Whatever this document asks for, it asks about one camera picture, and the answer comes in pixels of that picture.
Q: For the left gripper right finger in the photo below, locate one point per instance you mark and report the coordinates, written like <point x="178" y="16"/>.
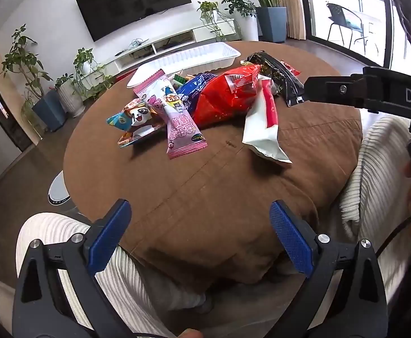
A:
<point x="343" y="294"/>

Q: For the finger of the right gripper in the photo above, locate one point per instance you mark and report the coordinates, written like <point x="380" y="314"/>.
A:
<point x="332" y="90"/>

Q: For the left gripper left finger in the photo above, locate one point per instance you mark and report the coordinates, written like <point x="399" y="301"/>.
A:
<point x="40" y="306"/>

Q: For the black snack packet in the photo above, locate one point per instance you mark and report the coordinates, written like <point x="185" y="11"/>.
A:
<point x="284" y="77"/>

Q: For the white red snack packet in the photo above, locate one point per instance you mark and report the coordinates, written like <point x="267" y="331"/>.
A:
<point x="261" y="125"/>

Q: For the red snack bag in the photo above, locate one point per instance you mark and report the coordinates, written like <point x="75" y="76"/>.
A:
<point x="231" y="93"/>

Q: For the blue snack bag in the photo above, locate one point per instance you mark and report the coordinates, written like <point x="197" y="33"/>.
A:
<point x="189" y="93"/>

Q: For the pink cartoon snack packet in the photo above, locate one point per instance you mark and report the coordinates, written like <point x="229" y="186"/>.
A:
<point x="183" y="135"/>

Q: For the panda cartoon snack packet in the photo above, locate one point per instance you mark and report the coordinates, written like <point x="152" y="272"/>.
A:
<point x="138" y="121"/>

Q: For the black balcony chair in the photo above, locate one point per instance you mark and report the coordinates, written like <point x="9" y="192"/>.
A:
<point x="345" y="18"/>

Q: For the tall plant blue pot right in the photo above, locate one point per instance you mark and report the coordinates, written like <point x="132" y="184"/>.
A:
<point x="272" y="17"/>

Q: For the tall plant blue pot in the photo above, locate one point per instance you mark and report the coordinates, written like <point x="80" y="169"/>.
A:
<point x="272" y="17"/>
<point x="38" y="102"/>

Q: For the beige curtain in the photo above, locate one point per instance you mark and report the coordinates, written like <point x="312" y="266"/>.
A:
<point x="296" y="28"/>

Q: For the white round stool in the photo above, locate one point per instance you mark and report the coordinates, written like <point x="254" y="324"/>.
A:
<point x="58" y="194"/>

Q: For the plant in white tall pot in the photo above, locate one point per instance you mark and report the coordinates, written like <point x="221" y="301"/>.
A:
<point x="245" y="15"/>

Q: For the white tv cabinet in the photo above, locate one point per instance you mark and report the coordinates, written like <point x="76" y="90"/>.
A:
<point x="156" y="47"/>

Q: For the white plastic tray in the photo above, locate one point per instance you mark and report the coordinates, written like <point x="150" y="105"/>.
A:
<point x="205" y="58"/>

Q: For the trailing plant on cabinet right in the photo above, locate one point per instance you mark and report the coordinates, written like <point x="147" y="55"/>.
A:
<point x="217" y="23"/>

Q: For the trailing plant on cabinet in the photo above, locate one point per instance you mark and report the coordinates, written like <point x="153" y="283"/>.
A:
<point x="217" y="23"/>
<point x="90" y="79"/>

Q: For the brown round table cloth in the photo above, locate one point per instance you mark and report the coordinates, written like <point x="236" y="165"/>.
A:
<point x="205" y="216"/>

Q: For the plant in ribbed white pot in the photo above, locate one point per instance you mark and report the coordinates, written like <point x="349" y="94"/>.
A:
<point x="70" y="99"/>

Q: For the trailing plant on cabinet left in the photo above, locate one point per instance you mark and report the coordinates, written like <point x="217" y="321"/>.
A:
<point x="90" y="79"/>

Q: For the tall plant blue pot left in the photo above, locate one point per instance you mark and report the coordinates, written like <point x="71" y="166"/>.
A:
<point x="38" y="102"/>

